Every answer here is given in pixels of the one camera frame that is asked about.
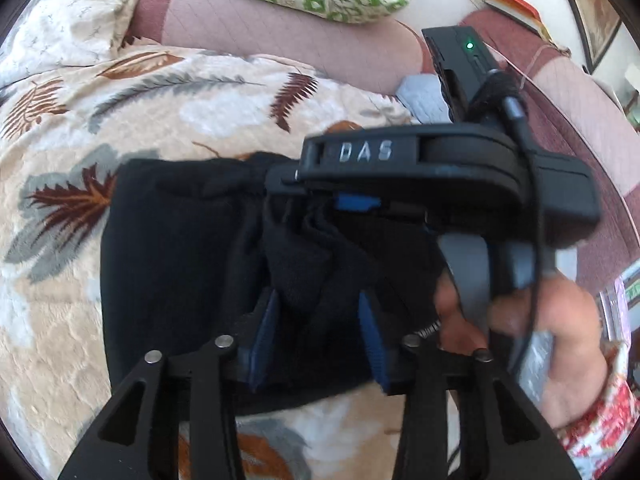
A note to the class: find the grey blue cloth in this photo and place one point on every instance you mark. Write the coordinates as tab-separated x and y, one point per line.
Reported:
420	97

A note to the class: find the dark framed picture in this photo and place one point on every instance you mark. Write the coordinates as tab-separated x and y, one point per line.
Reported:
592	10

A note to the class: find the mauve quilted bed cover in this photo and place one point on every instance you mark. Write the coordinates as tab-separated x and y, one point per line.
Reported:
300	40

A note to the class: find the person's right forearm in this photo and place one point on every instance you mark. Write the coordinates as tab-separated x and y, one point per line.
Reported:
607	410

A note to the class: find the person's right hand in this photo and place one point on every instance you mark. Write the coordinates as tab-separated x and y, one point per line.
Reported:
570	340

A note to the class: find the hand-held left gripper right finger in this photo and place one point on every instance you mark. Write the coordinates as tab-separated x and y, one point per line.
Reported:
371	340

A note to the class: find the leaf printed blanket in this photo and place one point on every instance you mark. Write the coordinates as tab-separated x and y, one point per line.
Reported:
125	110

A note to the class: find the red orange book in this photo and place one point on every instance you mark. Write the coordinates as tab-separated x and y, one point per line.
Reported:
517	7

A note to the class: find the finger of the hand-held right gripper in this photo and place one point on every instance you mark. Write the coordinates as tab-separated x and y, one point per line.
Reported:
357	157

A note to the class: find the black pants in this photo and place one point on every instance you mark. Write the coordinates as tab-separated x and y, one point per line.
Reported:
190	260

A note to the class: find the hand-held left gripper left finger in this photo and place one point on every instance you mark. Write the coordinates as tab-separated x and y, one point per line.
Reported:
264	340

